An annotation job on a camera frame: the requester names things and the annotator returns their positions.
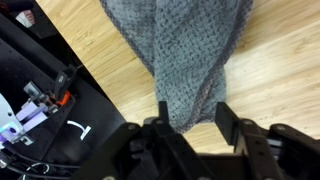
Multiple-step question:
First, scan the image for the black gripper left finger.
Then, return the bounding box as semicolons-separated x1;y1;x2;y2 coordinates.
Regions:
158;101;169;123

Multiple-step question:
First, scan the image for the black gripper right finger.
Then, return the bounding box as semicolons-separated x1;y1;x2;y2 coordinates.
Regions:
215;102;284;180

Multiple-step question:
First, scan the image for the grey towel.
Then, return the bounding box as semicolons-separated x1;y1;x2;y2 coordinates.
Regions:
100;0;253;133

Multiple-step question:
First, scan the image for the black perforated side table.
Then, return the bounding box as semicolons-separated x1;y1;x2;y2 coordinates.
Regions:
0;13;125;180

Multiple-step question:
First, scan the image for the orange handled clamp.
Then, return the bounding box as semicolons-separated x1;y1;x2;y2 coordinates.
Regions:
52;65;77;107

